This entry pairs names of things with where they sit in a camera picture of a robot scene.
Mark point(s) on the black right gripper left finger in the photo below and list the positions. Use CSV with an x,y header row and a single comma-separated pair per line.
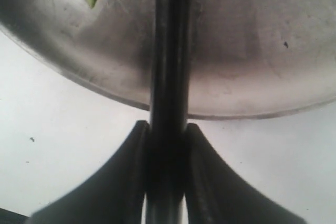
x,y
114,194

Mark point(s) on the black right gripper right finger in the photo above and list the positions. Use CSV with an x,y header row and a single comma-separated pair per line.
x,y
216,194

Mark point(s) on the round steel plate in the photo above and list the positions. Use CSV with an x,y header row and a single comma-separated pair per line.
x,y
249,58

